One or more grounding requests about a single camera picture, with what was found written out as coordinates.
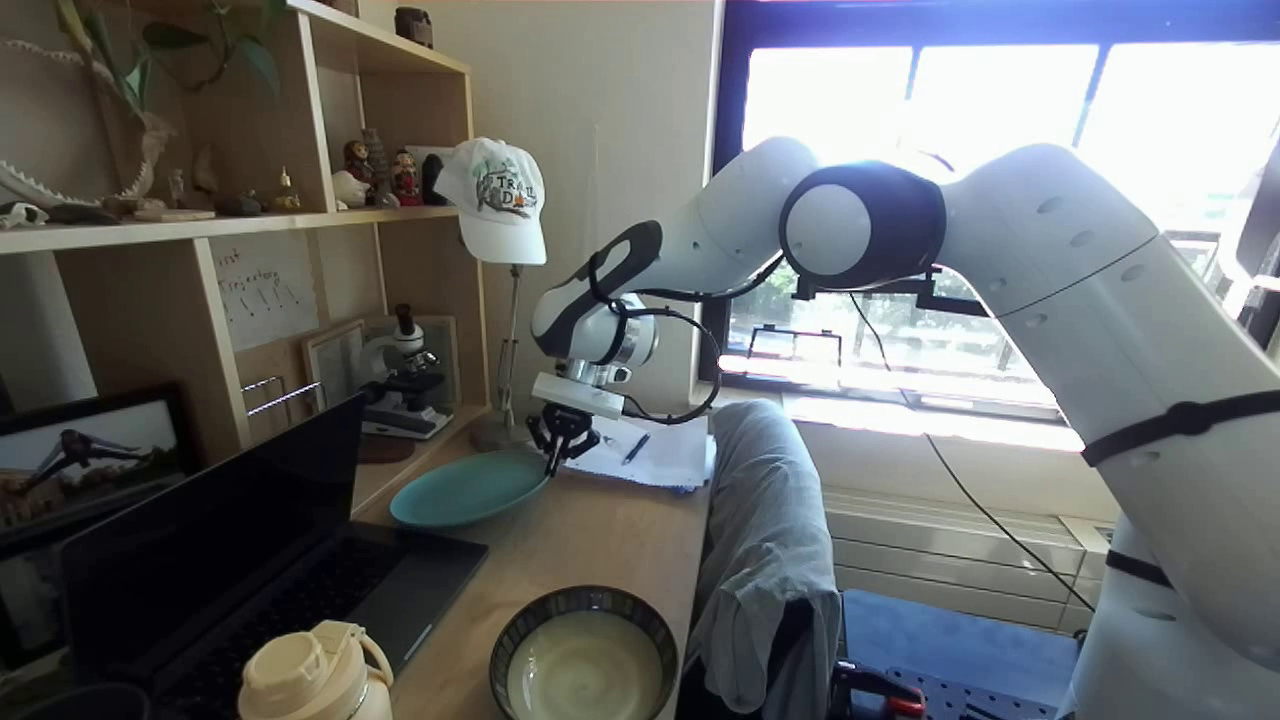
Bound red handled tool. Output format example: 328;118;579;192
834;661;931;720

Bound metal desk lamp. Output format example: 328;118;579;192
464;259;538;458

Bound thin black floor cable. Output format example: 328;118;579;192
917;434;1100;616

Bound blue plate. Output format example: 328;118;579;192
382;445;555;534

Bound handwritten note sheet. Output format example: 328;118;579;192
210;235;328;352

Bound green trailing plant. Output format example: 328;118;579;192
0;0;290;206

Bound Newton's cradle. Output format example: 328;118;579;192
239;371;328;428

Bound black laptop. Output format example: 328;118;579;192
51;392;493;720

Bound black framed bird photo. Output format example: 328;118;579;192
0;380;205;563

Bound dark bowl with cream inside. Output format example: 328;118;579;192
485;585;685;720

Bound small dark jar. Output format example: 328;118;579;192
391;6;438;54

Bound stack of white papers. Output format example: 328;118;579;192
555;412;718;501

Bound brown small figurine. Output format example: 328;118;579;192
339;138;382;213

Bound grey cloth on chair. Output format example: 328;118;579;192
685;398;848;720

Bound white printed baseball cap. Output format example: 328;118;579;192
435;138;551;274

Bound wooden shelf unit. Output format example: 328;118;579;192
0;0;497;525

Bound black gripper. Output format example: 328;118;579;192
522;399;604;482

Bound black and white microscope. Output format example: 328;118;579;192
357;300;456;445

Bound red small figurine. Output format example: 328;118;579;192
387;147;426;213

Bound blue perforated floor mat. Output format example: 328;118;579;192
834;589;1086;720

